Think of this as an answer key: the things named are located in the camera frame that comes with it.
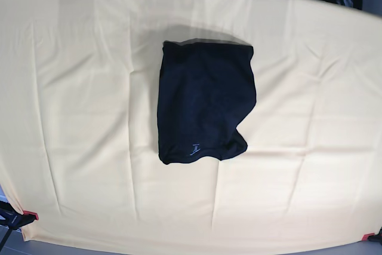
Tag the dark navy T-shirt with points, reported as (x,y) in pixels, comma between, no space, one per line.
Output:
(206,89)

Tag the yellow table cloth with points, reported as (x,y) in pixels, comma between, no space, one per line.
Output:
(79,84)

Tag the left red-tipped table clamp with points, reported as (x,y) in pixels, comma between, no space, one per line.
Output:
(14,220)

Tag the red-tipped table clamp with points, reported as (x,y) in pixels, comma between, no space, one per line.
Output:
(14,220)
(373,237)

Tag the right red-tipped table clamp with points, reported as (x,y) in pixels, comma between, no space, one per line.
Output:
(373,237)

